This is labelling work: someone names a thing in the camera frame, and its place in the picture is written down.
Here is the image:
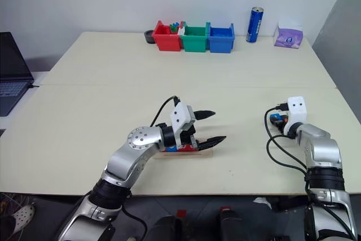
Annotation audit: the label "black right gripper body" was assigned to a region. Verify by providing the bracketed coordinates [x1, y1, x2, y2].
[270, 111, 289, 134]

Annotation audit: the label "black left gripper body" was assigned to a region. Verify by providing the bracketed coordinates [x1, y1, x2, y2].
[180, 108, 200, 147]

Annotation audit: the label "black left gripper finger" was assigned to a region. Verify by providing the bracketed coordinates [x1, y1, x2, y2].
[196, 109, 217, 121]
[197, 135, 227, 151]

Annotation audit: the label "wooden board with blocks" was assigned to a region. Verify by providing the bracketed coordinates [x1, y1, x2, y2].
[153, 150, 213, 159]

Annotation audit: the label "blue plastic bin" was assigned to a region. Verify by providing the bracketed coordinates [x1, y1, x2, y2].
[206, 22, 236, 54]

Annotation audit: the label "green plastic bin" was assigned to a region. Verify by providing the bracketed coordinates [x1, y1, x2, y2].
[179, 21, 209, 53]

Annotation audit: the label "white paper scrap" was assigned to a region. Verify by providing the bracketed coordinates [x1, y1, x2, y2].
[252, 196, 272, 211]

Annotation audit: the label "red plastic bin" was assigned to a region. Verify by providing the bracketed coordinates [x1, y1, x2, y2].
[151, 20, 183, 52]

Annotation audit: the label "dark rounded shape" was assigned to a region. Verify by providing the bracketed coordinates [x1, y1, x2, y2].
[151, 214, 184, 241]
[218, 207, 244, 241]

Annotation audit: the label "purple tissue pack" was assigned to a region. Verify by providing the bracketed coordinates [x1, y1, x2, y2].
[272, 21, 304, 49]

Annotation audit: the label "colourful toy bricks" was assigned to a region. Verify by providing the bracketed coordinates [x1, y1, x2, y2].
[169, 21, 184, 34]

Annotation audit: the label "dark round cup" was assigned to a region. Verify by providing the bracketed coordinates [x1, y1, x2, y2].
[144, 29, 156, 45]

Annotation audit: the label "blue drink can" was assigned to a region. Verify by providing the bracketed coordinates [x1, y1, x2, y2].
[245, 6, 265, 44]

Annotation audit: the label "white perforated clog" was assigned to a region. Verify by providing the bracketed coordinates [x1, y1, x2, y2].
[12, 204, 36, 233]

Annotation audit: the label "dark laptop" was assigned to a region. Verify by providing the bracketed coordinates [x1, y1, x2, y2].
[0, 31, 35, 117]

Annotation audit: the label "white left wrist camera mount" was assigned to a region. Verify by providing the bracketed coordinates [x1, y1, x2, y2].
[169, 102, 196, 147]

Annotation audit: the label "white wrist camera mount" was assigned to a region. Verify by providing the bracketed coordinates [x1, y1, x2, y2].
[169, 102, 196, 147]
[283, 95, 308, 138]

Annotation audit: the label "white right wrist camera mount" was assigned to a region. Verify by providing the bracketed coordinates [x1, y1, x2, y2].
[283, 95, 308, 138]

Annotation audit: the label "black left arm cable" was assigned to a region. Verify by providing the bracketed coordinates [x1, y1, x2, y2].
[148, 95, 181, 128]

